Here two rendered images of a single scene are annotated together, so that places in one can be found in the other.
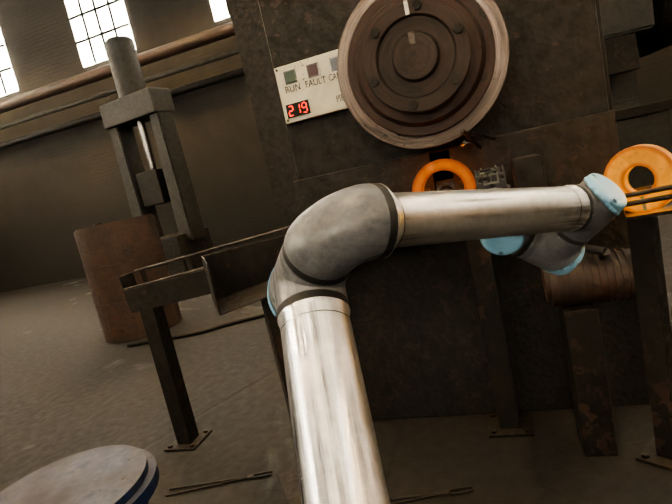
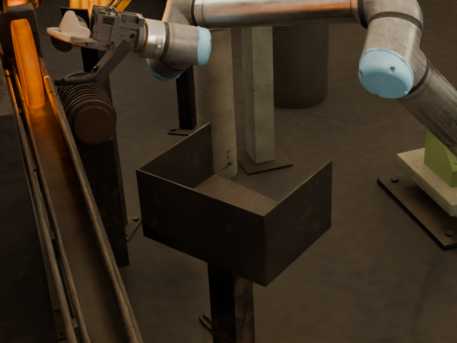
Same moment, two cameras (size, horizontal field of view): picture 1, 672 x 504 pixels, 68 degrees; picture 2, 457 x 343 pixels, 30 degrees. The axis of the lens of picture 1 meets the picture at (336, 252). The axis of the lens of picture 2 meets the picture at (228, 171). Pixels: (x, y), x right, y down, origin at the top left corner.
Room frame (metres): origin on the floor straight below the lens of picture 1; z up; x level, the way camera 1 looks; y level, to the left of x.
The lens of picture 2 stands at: (2.06, 1.24, 1.44)
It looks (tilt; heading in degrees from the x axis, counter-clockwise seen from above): 31 degrees down; 235
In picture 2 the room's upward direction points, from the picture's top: 3 degrees counter-clockwise
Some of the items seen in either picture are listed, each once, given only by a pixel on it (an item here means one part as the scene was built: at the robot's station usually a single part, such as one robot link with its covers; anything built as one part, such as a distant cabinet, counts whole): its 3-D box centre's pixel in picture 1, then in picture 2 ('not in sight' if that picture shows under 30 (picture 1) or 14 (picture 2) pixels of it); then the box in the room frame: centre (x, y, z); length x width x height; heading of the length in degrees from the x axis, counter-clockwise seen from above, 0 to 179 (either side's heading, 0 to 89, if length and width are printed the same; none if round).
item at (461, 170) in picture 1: (443, 190); (27, 63); (1.45, -0.35, 0.75); 0.18 x 0.03 x 0.18; 73
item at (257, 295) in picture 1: (281, 369); (241, 328); (1.35, 0.22, 0.36); 0.26 x 0.20 x 0.72; 107
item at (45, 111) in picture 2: not in sight; (35, 100); (1.44, -0.37, 0.66); 0.19 x 0.07 x 0.01; 72
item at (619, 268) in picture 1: (600, 352); (95, 173); (1.22, -0.62, 0.27); 0.22 x 0.13 x 0.53; 72
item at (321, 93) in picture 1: (317, 86); not in sight; (1.65, -0.06, 1.15); 0.26 x 0.02 x 0.18; 72
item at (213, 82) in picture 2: not in sight; (215, 101); (0.70, -0.78, 0.26); 0.12 x 0.12 x 0.52
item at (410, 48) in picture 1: (416, 57); not in sight; (1.35, -0.32, 1.11); 0.28 x 0.06 x 0.28; 72
